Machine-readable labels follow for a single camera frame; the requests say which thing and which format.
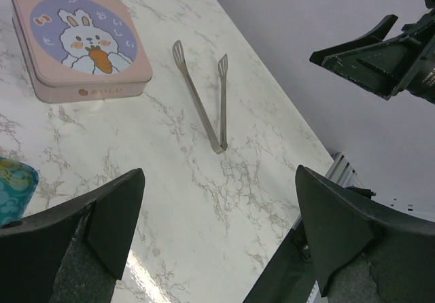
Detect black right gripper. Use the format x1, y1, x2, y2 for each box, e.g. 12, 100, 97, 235
309, 10, 434, 104

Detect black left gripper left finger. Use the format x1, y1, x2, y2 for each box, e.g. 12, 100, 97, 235
1, 168, 145, 302

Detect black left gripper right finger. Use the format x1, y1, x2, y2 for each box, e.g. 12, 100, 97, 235
295, 166, 434, 302

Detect metal tongs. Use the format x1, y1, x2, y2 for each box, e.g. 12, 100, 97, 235
171, 39, 228, 155

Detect square tin lid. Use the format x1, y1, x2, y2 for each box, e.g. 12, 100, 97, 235
12, 0, 152, 87

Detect pink chocolate tin box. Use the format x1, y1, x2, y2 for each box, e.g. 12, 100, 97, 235
12, 17, 152, 104

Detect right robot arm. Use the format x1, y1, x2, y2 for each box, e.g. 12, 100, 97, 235
309, 0, 434, 104

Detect teal floral tray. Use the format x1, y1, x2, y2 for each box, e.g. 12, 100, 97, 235
0, 157, 39, 225

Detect slotted cable duct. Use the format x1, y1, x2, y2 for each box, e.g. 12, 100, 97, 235
325, 152, 364, 188

